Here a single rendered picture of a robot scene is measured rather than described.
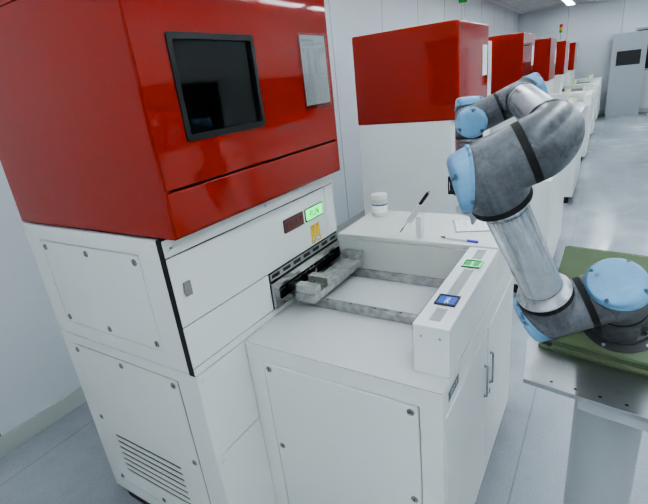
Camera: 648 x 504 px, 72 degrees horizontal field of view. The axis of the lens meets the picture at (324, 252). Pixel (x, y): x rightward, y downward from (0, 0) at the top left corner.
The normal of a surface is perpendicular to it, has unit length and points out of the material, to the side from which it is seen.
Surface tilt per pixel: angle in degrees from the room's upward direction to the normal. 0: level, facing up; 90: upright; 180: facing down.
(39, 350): 90
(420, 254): 90
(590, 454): 90
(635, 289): 41
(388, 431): 90
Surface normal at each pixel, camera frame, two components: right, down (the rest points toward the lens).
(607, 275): -0.43, -0.47
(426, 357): -0.52, 0.36
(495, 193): -0.08, 0.63
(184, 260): 0.85, 0.10
